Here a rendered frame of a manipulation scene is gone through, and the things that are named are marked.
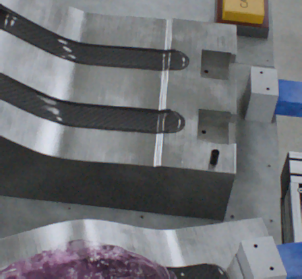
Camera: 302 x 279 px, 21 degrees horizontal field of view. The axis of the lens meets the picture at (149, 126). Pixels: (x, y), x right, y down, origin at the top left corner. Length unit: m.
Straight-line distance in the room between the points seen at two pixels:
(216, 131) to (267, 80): 0.13
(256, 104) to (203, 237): 0.25
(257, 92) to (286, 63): 1.36
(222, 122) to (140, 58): 0.14
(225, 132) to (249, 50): 0.24
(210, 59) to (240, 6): 0.18
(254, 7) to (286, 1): 1.42
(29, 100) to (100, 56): 0.13
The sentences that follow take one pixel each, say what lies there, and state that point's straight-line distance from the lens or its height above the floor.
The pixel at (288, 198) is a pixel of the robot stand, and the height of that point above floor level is 0.20.
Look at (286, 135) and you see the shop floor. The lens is 2.24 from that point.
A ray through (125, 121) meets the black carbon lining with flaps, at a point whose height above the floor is 0.88.
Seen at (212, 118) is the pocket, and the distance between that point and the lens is 1.02.
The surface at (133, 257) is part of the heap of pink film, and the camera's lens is 0.85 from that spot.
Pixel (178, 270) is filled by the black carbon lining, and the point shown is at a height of 0.85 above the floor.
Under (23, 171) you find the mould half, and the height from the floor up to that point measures 0.85.
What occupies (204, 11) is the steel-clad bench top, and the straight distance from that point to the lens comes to 1.29.
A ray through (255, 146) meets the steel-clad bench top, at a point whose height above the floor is 0.80.
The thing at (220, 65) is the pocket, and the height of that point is 0.87.
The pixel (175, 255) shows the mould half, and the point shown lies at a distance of 0.91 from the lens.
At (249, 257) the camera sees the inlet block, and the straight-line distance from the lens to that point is 0.89.
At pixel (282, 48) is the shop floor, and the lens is 2.49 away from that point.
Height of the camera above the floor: 1.60
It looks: 47 degrees down
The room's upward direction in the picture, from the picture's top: 7 degrees clockwise
